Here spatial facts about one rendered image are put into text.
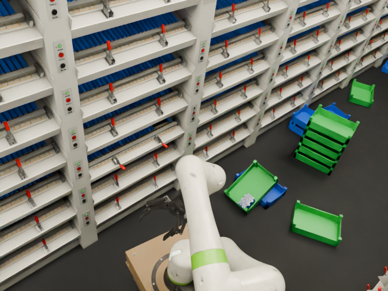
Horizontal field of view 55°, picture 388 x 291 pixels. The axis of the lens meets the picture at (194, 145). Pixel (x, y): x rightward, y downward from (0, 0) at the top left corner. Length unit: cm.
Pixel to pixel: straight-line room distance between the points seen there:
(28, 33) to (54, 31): 8
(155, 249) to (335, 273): 113
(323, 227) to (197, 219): 148
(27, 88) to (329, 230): 197
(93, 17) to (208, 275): 95
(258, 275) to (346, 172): 191
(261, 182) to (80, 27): 161
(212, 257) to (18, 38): 91
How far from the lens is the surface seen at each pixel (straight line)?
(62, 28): 134
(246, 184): 253
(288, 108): 313
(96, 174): 187
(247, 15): 204
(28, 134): 153
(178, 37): 172
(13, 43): 131
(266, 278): 121
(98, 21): 141
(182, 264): 152
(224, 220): 240
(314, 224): 258
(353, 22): 333
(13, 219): 179
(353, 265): 252
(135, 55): 158
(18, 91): 142
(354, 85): 403
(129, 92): 169
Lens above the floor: 195
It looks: 44 degrees down
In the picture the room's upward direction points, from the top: 9 degrees clockwise
